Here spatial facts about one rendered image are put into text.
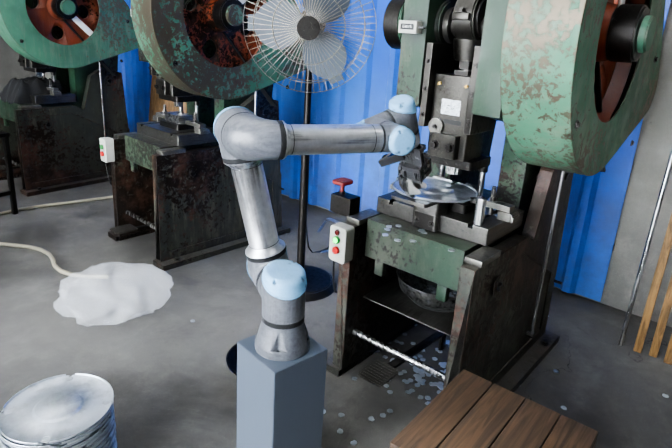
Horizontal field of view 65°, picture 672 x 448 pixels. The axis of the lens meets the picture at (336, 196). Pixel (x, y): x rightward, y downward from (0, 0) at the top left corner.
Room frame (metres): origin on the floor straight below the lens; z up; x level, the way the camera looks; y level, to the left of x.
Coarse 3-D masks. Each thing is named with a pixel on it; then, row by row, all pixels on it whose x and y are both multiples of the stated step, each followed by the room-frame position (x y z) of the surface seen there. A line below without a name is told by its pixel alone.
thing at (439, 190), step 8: (432, 184) 1.82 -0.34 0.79; (440, 184) 1.84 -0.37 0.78; (448, 184) 1.85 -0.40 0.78; (456, 184) 1.86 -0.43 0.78; (464, 184) 1.85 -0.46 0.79; (400, 192) 1.70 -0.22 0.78; (424, 192) 1.72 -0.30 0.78; (432, 192) 1.72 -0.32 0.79; (440, 192) 1.72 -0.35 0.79; (448, 192) 1.73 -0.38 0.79; (456, 192) 1.75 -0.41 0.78; (464, 192) 1.76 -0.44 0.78; (472, 192) 1.77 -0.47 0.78; (424, 200) 1.64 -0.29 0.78; (432, 200) 1.63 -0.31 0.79; (440, 200) 1.63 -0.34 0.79; (448, 200) 1.65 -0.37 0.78; (456, 200) 1.66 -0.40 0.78; (464, 200) 1.65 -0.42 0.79
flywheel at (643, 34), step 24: (624, 0) 1.58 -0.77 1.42; (648, 0) 1.84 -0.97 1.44; (624, 24) 1.51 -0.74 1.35; (648, 24) 1.50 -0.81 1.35; (600, 48) 1.55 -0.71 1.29; (624, 48) 1.51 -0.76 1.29; (648, 48) 1.54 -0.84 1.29; (600, 72) 1.74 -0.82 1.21; (624, 72) 1.81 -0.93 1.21; (624, 96) 1.81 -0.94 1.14
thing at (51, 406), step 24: (48, 384) 1.33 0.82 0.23; (72, 384) 1.34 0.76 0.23; (96, 384) 1.34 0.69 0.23; (24, 408) 1.22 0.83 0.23; (48, 408) 1.22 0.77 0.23; (72, 408) 1.23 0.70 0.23; (96, 408) 1.24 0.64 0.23; (24, 432) 1.13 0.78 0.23; (48, 432) 1.14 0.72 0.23; (72, 432) 1.14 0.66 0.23
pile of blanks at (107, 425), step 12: (108, 420) 1.23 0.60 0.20; (0, 432) 1.14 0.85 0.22; (84, 432) 1.15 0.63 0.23; (96, 432) 1.18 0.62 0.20; (108, 432) 1.22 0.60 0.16; (0, 444) 1.13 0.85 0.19; (12, 444) 1.10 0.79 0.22; (48, 444) 1.11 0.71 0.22; (60, 444) 1.11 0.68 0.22; (72, 444) 1.13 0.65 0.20; (84, 444) 1.15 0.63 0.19; (96, 444) 1.17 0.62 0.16; (108, 444) 1.23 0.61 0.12
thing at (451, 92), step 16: (448, 80) 1.82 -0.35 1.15; (464, 80) 1.78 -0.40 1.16; (448, 96) 1.81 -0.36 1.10; (464, 96) 1.78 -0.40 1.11; (432, 112) 1.85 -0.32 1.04; (448, 112) 1.81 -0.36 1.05; (464, 112) 1.77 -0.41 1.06; (432, 128) 1.83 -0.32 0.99; (448, 128) 1.80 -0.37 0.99; (432, 144) 1.79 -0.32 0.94; (448, 144) 1.76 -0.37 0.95; (464, 144) 1.76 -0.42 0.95; (480, 144) 1.84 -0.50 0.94; (464, 160) 1.76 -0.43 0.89
